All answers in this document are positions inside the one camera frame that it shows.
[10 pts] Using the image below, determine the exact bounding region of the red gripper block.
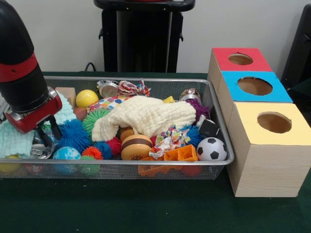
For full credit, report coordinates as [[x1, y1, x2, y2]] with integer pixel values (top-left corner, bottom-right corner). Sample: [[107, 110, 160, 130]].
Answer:
[[5, 92, 63, 156]]

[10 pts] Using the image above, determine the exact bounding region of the clear plastic packet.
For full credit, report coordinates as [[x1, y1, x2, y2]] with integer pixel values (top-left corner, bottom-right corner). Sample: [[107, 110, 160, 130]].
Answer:
[[33, 127, 59, 149]]

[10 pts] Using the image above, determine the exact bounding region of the mint green cloth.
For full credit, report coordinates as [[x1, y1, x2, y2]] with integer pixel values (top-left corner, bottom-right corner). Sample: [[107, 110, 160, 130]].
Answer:
[[0, 91, 77, 159]]

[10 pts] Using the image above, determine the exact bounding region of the cream yellow cloth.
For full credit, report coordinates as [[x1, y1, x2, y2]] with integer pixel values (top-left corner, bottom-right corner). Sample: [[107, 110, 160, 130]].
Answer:
[[91, 96, 197, 142]]

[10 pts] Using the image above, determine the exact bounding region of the clear shallow bin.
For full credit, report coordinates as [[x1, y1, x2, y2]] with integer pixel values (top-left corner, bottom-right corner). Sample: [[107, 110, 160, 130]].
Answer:
[[0, 76, 235, 180]]

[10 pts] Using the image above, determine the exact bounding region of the wooden box with three holes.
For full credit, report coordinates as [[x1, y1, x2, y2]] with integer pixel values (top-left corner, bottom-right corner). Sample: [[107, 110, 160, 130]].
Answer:
[[207, 47, 311, 198]]

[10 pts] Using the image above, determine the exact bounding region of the blue globe ball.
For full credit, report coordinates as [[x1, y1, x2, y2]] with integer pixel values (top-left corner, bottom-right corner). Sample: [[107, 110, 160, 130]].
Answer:
[[52, 146, 82, 162]]

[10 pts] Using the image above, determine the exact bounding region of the large blue spiky ball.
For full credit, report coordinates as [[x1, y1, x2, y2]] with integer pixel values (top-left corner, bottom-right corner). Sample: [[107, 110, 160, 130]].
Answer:
[[57, 120, 93, 152]]

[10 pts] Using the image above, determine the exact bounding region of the brown rubber ball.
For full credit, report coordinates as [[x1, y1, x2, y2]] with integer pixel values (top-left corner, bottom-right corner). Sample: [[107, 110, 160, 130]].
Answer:
[[73, 107, 88, 121]]

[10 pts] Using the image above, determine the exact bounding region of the pale wooden block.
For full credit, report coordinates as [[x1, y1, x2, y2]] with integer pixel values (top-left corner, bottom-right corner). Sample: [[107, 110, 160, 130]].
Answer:
[[55, 87, 77, 108]]

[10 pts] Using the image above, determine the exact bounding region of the green spiky ball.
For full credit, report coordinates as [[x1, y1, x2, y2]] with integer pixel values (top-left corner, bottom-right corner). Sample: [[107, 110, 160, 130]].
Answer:
[[82, 109, 110, 135]]

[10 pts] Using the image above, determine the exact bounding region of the yellow ball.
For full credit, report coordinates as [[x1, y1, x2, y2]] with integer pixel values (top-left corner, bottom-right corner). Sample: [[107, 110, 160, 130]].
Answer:
[[75, 89, 100, 109]]

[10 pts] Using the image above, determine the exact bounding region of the toy burger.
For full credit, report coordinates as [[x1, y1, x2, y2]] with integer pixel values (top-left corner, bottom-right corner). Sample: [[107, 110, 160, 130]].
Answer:
[[121, 134, 153, 161]]

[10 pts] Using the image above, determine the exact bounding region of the colourful dotted packet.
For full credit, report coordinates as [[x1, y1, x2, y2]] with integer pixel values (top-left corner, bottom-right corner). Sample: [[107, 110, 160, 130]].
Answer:
[[149, 125, 191, 159]]

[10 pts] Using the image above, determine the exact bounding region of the dark green table cloth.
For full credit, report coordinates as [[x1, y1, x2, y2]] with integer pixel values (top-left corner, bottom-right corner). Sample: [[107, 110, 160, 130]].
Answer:
[[0, 71, 311, 233]]

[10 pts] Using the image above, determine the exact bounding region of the orange plastic toy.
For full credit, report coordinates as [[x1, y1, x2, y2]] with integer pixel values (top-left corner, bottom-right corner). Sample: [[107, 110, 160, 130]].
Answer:
[[138, 144, 199, 176]]

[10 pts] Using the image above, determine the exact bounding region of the black and white soccer ball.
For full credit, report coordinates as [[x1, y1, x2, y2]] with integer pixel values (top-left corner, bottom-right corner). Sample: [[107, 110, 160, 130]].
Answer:
[[197, 137, 227, 162]]

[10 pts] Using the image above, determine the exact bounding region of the black stand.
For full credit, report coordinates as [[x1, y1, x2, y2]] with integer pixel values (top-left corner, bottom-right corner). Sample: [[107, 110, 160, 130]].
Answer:
[[281, 4, 311, 98]]

